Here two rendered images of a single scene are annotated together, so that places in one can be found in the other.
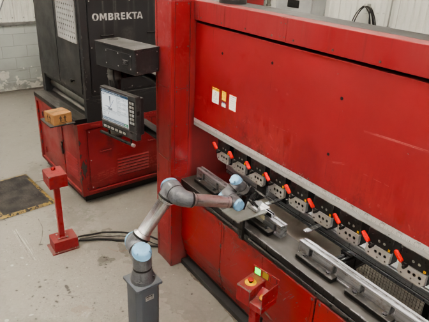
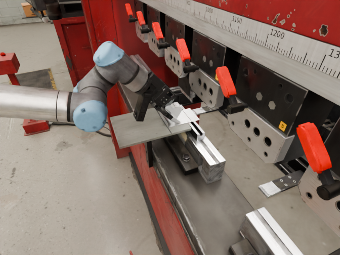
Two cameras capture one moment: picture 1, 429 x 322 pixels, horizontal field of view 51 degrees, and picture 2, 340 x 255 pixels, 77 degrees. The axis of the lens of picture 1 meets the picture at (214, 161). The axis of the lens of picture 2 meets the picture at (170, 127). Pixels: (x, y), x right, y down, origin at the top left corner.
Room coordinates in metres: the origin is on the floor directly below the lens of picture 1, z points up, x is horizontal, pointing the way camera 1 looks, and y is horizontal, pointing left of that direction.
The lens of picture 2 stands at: (2.10, -0.45, 1.48)
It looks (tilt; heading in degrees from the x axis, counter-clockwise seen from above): 38 degrees down; 13
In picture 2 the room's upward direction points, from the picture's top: straight up
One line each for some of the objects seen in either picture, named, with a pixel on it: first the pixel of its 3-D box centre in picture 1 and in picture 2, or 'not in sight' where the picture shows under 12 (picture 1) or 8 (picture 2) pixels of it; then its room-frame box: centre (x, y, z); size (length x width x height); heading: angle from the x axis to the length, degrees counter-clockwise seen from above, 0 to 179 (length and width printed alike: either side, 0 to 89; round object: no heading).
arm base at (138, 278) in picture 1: (142, 272); not in sight; (2.22, 0.41, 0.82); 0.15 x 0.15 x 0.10
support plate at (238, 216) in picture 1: (244, 211); (149, 123); (2.71, -0.22, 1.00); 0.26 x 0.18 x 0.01; 126
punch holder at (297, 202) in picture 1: (302, 195); (273, 107); (2.49, -0.56, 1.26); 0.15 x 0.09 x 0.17; 36
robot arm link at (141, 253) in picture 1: (141, 255); not in sight; (2.23, 0.41, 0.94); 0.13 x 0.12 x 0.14; 26
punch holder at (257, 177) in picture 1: (261, 171); (184, 45); (2.81, -0.33, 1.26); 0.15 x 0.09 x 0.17; 36
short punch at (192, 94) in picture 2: (262, 189); (186, 84); (2.80, -0.34, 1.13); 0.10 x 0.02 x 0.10; 36
